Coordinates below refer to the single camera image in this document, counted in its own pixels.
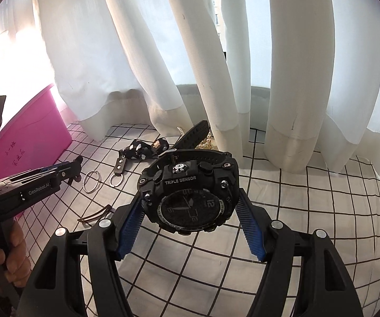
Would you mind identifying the black digital wristwatch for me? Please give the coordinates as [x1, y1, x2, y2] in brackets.
[137, 120, 239, 235]

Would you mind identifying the pink plastic tub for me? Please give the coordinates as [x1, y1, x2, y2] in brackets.
[0, 85, 72, 179]

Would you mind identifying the person's left hand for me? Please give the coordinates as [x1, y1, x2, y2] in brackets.
[0, 221, 31, 296]

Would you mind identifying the black polka dot keychain strap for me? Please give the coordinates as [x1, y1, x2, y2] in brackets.
[113, 138, 170, 176]

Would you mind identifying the white black grid bedsheet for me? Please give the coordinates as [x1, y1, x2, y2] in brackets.
[18, 123, 380, 316]

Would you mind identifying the brown thin hair clip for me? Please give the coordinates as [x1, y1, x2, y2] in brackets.
[78, 205, 112, 223]

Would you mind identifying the gold pearl hair claw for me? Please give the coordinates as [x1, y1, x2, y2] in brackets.
[174, 124, 214, 150]

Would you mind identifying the large silver bangle ring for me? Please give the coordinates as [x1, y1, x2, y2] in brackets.
[83, 170, 102, 195]

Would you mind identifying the white curtain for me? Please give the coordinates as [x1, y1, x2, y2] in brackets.
[33, 0, 380, 176]

